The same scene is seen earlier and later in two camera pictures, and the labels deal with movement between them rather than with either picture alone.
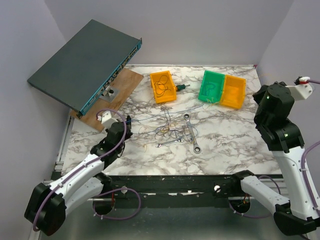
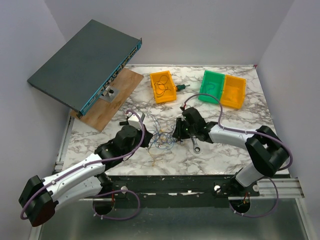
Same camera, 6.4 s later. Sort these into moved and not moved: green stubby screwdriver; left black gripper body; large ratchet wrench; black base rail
Moved: left black gripper body
Not moved: black base rail; green stubby screwdriver; large ratchet wrench
